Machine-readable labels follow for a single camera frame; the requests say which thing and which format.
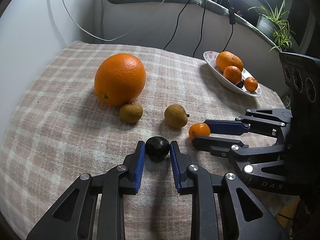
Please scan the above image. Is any tiny orange kumquat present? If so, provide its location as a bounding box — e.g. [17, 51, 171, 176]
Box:
[189, 123, 211, 140]

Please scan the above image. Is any black cable with inline switch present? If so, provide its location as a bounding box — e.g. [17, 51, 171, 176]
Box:
[222, 0, 237, 53]

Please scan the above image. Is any small tangerine with green stem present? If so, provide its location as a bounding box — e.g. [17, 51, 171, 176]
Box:
[244, 77, 258, 92]

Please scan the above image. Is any plant pot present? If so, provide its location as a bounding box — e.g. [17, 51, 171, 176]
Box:
[257, 15, 277, 38]

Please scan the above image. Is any smooth large orange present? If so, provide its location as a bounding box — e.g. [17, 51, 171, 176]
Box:
[94, 53, 147, 106]

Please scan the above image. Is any small black round fruit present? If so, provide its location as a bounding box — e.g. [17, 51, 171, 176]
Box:
[145, 136, 171, 161]

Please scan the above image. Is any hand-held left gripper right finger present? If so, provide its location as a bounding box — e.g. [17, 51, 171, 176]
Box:
[169, 141, 290, 240]

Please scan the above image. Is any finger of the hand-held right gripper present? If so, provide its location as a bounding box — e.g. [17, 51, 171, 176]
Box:
[204, 109, 292, 138]
[192, 135, 285, 176]

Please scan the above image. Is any white floral plate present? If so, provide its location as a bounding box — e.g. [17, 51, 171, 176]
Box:
[203, 51, 262, 98]

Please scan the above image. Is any thin white cable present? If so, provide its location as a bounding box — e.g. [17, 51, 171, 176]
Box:
[58, 0, 175, 42]

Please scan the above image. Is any pink checkered blanket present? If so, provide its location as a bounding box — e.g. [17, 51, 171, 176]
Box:
[0, 41, 300, 240]

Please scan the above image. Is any spider plant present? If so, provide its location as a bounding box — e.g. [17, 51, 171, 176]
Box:
[247, 0, 297, 53]

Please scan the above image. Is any bumpy large orange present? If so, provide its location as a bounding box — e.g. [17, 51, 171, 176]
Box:
[216, 51, 244, 73]

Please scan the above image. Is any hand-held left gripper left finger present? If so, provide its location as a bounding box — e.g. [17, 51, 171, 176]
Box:
[26, 141, 146, 240]

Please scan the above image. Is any medium tangerine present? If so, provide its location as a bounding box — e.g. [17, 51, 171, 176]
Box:
[223, 66, 242, 85]

